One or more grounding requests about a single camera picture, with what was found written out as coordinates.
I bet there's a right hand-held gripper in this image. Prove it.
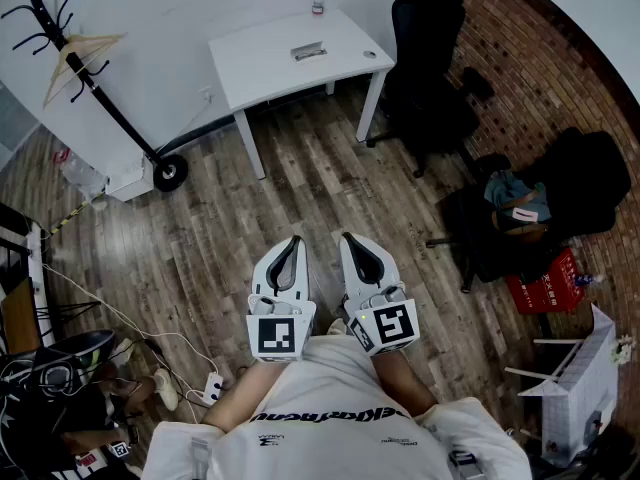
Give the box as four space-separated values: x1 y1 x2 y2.
341 232 420 357

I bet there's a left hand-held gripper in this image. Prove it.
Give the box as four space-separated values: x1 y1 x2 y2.
246 235 317 364

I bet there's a white glasses case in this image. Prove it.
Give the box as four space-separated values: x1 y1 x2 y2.
290 41 329 63

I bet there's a person's right forearm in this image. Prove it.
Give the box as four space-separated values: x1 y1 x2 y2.
369 350 439 419

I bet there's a person's left forearm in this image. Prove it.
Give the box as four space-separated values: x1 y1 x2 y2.
202 355 296 432

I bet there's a person's beige shoe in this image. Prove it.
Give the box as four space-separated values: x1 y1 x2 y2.
327 317 362 338

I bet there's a white power strip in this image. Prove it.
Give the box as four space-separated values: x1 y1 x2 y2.
203 372 225 403

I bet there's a black coat rack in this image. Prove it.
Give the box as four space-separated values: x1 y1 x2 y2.
0 0 190 193

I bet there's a person's white shirt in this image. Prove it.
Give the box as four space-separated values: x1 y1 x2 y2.
141 335 534 480

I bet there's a red bag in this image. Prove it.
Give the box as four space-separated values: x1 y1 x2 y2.
504 247 586 315

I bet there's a white perforated box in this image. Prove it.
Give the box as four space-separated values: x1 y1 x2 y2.
104 153 154 203

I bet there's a black office chair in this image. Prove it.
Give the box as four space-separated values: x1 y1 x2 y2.
367 0 496 179

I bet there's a white table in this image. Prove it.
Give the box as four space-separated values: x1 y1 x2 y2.
208 8 397 180

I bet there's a clear plastic bag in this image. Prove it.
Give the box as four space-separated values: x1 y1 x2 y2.
58 148 109 204

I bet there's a white flower bunch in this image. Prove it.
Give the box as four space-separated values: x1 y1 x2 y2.
612 335 636 364

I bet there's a black metal rack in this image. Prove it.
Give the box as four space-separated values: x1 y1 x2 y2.
0 202 101 349

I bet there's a wooden clothes hanger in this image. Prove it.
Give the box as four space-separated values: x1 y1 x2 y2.
42 32 127 110

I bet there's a blue bag with brown straps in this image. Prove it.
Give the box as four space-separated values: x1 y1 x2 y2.
483 170 553 234

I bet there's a white cable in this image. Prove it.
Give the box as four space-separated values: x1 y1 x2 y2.
42 262 221 404

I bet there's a grey harness strap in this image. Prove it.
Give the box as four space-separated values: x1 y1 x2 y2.
446 445 484 480
189 436 211 480

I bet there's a yellow black striped cable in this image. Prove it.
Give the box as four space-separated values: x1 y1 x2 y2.
47 202 96 234

